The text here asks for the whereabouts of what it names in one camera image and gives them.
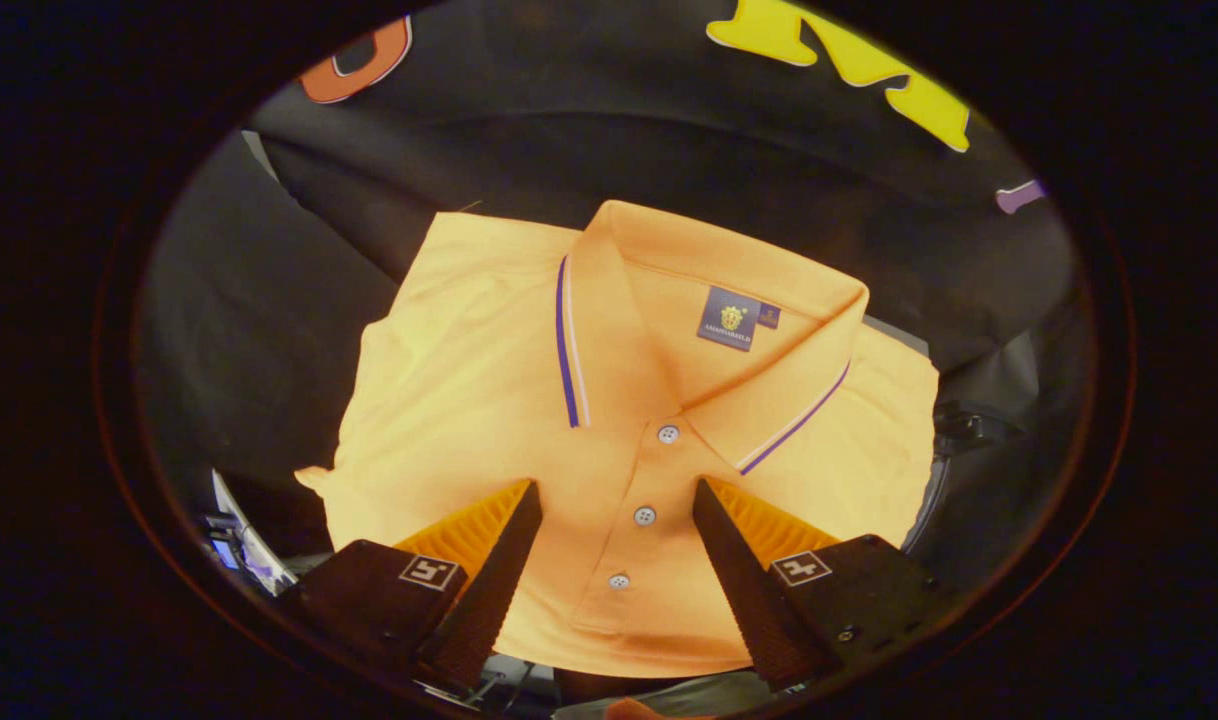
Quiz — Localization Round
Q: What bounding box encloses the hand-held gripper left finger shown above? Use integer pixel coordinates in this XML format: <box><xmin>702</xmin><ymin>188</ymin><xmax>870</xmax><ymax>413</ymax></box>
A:
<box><xmin>277</xmin><ymin>480</ymin><xmax>544</xmax><ymax>693</ymax></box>

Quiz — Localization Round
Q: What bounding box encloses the dark washing machine lid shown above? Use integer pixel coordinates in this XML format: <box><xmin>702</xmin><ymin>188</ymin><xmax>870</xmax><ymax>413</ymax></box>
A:
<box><xmin>904</xmin><ymin>335</ymin><xmax>1045</xmax><ymax>581</ymax></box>

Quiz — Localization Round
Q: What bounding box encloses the yellow polo shirt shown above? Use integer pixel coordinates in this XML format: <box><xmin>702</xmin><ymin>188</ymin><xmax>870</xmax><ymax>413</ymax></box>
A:
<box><xmin>294</xmin><ymin>200</ymin><xmax>940</xmax><ymax>679</ymax></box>

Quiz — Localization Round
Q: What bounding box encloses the black backdrop cloth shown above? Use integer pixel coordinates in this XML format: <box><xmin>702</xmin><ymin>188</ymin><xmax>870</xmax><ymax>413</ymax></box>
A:
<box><xmin>134</xmin><ymin>0</ymin><xmax>1100</xmax><ymax>601</ymax></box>

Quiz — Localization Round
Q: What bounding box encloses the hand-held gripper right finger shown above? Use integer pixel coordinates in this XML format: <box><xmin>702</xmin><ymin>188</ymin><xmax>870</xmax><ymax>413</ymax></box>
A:
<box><xmin>692</xmin><ymin>478</ymin><xmax>960</xmax><ymax>694</ymax></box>

